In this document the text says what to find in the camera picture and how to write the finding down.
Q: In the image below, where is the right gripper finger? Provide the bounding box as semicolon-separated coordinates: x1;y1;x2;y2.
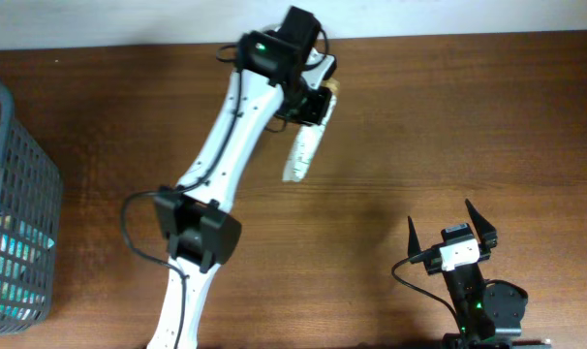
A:
465;199;497;249
407;216;422;260

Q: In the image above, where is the white lotion tube gold cap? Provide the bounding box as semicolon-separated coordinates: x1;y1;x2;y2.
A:
282;78;340;182

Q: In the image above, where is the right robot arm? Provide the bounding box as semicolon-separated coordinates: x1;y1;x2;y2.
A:
391;201;551;348

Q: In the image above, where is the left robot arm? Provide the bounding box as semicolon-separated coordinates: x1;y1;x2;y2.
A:
148;7;338;348

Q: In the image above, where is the grey plastic mesh basket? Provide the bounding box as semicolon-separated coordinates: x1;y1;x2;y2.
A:
0;82;63;335

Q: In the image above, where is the right black cable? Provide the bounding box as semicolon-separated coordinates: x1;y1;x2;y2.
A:
390;249;469;349

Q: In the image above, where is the black cable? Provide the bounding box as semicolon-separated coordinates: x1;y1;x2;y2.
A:
119;28;331;349
390;249;469;349

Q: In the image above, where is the left black cable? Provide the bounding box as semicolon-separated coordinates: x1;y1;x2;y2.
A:
119;28;331;349

